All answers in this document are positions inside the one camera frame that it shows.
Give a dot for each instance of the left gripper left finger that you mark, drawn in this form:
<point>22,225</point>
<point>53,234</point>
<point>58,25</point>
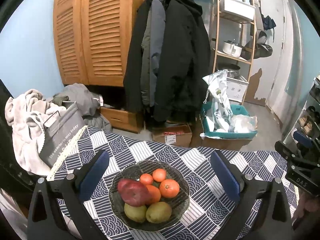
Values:
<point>90,174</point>

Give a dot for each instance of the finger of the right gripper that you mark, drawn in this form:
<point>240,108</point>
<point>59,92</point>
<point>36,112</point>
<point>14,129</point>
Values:
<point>287,154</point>
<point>302,139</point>

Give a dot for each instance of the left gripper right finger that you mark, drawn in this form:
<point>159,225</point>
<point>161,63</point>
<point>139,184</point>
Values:
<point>228,174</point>

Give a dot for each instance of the red apple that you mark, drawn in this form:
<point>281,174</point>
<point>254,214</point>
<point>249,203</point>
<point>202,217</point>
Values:
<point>133,192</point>

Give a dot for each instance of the yellow green mango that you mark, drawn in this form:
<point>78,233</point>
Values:
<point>136,214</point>

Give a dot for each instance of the orange tangerine with stem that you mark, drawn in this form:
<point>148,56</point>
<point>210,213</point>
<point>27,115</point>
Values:
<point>169,188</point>

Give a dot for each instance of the large orange red mango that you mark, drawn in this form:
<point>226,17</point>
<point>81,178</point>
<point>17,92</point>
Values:
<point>154,195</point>

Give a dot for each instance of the small orange tangerine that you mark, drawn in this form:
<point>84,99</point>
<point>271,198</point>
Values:
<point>146,179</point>

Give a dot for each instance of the person's right hand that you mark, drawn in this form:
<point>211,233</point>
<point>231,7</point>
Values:
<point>305,216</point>

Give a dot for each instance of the shoe rack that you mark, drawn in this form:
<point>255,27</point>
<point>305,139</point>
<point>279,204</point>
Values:
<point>307,121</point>

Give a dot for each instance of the large cardboard box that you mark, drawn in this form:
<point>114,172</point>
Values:
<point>224,144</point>

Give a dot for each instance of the clear plastic bag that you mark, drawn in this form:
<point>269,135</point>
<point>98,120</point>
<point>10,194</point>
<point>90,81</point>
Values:
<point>243,124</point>

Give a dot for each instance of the grey fabric storage bag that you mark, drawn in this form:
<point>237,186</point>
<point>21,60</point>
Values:
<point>59,134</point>

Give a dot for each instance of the dark glass fruit plate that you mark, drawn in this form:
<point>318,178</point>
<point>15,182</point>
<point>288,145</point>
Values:
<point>179,204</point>

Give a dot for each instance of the teal tray box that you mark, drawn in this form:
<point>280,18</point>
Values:
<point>236,110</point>

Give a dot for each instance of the small cardboard box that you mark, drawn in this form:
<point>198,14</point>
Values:
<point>180,135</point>

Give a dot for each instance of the wooden drawer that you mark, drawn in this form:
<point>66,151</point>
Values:
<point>123,120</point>

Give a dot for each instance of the grey clothes pile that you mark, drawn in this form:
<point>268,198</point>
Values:
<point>88,103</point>

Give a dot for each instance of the white door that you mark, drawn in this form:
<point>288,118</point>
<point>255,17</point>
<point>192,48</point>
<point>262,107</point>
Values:
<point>264,70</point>

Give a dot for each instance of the white floral plastic bag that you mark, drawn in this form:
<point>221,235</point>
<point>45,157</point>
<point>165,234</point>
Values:
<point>220,114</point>

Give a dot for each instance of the white patterned box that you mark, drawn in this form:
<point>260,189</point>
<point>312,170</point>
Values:
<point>236,88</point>

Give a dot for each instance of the beige blanket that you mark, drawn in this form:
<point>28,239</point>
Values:
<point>29,115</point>

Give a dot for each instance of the steel pot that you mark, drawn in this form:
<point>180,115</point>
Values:
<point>232,69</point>

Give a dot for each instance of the black hanging bag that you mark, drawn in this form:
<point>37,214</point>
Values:
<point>261,48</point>

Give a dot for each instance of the black hanging coat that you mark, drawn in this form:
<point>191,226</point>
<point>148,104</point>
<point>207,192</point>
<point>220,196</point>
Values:
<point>185,60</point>

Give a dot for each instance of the white cooking pot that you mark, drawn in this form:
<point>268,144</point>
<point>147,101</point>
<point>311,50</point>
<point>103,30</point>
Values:
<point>232,48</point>

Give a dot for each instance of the grey vertical pipe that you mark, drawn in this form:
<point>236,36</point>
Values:
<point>296,72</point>

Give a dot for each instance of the dark blue umbrella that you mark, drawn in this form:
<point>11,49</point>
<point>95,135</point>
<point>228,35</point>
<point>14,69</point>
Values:
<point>268,23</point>

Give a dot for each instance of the wooden shelf rack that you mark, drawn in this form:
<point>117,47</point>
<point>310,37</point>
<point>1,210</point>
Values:
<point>230,27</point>

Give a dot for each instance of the white storage box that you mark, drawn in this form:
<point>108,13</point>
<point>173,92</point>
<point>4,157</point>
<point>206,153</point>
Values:
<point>238,8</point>

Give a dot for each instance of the grey hanging jacket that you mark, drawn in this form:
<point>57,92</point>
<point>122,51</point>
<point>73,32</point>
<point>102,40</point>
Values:
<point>152,48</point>

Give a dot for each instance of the wooden louvered wardrobe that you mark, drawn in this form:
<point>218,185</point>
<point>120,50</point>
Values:
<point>92,39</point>

